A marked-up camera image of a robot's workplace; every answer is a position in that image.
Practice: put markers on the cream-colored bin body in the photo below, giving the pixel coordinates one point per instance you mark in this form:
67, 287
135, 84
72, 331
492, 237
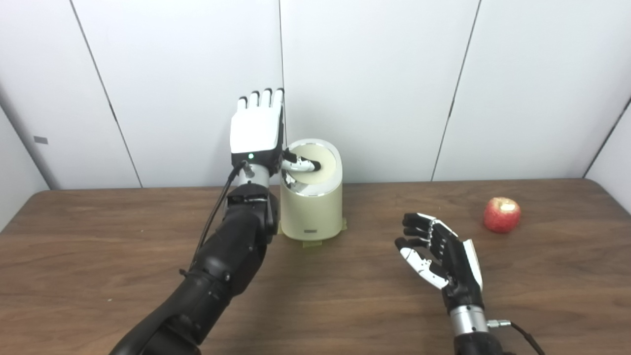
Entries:
313, 214

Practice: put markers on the red apple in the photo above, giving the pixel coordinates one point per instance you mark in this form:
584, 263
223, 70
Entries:
502, 216

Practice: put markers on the cream round bin lid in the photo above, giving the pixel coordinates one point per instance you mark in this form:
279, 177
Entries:
328, 160

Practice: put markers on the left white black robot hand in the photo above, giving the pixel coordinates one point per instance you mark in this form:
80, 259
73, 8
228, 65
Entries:
256, 128

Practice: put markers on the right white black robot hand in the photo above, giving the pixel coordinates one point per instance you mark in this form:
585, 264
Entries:
458, 273

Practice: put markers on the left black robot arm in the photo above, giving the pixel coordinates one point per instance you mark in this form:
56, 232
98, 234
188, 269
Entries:
231, 246

